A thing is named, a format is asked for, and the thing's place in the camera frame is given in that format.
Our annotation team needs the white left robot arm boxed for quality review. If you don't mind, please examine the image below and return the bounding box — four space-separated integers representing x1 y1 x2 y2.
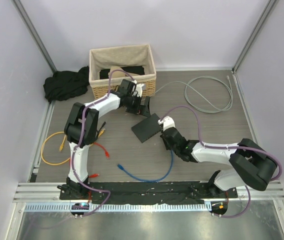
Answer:
64 79 150 200

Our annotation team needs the blue ethernet cable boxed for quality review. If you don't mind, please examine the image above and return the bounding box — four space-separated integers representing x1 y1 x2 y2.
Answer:
117 149 174 182

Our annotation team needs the beige object in basket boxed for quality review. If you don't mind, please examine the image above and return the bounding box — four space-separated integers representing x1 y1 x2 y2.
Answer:
108 66 139 78

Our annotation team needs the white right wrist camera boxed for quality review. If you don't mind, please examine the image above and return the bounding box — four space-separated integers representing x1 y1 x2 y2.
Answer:
157 116 175 132

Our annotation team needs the yellow ethernet cable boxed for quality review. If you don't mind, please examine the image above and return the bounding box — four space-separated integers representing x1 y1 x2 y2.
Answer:
41 127 107 165

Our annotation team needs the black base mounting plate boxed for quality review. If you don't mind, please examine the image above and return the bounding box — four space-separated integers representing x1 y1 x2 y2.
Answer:
57 181 238 205

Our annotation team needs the black network switch box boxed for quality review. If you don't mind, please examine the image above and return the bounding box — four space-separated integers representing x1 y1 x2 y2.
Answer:
131 113 161 143

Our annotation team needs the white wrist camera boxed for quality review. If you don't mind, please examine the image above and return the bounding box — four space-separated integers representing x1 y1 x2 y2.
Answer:
157 116 175 132
132 83 147 98

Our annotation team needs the wicker basket with liner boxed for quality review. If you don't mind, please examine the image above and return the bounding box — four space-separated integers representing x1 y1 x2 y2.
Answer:
88 44 157 99

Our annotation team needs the aluminium front rail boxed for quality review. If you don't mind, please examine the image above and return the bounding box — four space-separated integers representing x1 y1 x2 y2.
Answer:
13 181 284 214

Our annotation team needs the black cloth in basket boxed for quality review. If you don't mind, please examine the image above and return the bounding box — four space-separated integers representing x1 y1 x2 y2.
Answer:
99 66 145 79

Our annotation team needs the black cloth pile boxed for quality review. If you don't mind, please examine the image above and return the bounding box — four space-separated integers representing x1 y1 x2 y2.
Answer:
43 66 90 103

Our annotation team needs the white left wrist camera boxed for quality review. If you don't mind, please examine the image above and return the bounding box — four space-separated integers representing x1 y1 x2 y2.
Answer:
132 83 147 98

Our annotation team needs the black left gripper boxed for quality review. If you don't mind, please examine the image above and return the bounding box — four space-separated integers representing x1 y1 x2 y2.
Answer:
126 94 151 118

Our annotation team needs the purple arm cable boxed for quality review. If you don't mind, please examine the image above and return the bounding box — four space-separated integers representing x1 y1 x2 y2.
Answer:
160 105 283 218
70 70 139 217

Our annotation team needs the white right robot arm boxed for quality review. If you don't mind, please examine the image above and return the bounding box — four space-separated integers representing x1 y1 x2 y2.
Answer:
160 127 280 198

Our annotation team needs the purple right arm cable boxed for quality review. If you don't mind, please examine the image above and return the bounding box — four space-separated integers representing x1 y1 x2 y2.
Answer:
160 105 283 218

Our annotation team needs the long grey ethernet cable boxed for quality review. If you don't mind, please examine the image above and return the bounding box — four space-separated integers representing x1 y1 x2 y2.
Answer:
154 74 234 114

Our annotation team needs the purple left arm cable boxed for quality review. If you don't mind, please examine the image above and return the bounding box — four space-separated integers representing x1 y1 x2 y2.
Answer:
70 70 139 217

